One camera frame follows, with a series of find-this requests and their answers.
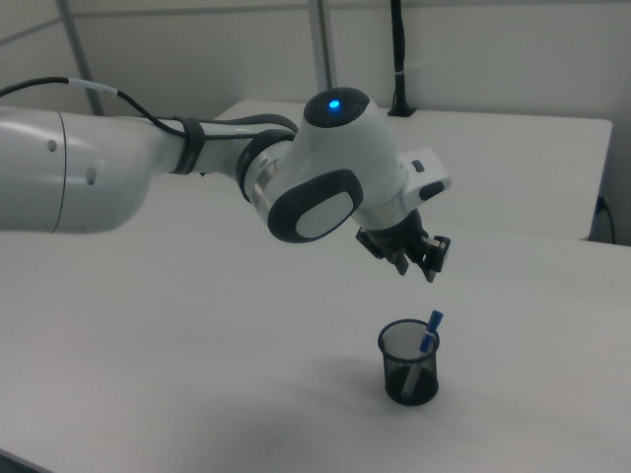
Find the white background table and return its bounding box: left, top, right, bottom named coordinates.
left=147, top=100, right=614, bottom=242

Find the black mesh pen cup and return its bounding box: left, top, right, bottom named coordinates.
left=378, top=319, right=441, bottom=407

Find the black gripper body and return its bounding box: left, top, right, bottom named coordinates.
left=355, top=207, right=453, bottom=273

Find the black pole with clamp base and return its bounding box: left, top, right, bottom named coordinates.
left=386, top=0, right=418, bottom=118

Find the black cable strap on arm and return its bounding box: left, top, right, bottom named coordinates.
left=170, top=114, right=207, bottom=176

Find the black cable at wall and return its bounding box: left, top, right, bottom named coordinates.
left=595, top=195, right=617, bottom=245

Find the white tie on pole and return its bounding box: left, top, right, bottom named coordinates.
left=395, top=61, right=431, bottom=79

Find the blue and white marker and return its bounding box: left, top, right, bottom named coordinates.
left=400, top=309, right=446, bottom=398

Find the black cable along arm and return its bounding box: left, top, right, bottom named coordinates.
left=0, top=76, right=300, bottom=145

